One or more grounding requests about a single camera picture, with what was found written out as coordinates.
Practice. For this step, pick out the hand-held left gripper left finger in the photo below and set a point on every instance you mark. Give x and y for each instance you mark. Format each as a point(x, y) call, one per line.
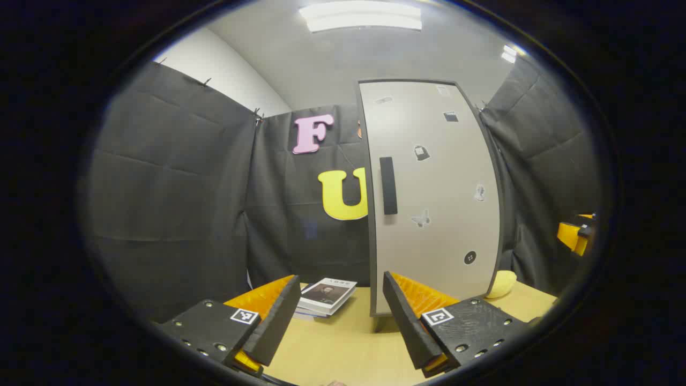
point(278, 321)

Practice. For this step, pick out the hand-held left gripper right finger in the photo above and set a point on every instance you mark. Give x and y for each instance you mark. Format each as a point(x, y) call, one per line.
point(407, 327)

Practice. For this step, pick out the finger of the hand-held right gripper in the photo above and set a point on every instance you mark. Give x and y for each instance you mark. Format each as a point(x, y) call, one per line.
point(572, 237)

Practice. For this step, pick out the pale book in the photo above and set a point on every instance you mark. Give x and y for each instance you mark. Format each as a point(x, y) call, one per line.
point(308, 315)

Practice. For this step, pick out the white book with portrait cover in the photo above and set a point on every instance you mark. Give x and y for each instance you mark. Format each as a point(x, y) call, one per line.
point(328, 295)

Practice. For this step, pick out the yellow round foam bun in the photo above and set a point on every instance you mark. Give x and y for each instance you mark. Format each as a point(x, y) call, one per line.
point(502, 284)

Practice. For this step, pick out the black backdrop cloth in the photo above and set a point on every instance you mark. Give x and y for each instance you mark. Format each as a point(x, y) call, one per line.
point(177, 203)

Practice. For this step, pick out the small ceiling light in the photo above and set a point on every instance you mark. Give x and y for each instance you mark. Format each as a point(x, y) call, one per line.
point(509, 53)

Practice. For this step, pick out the large ceiling light panel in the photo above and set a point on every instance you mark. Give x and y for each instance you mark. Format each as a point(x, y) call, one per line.
point(362, 16)

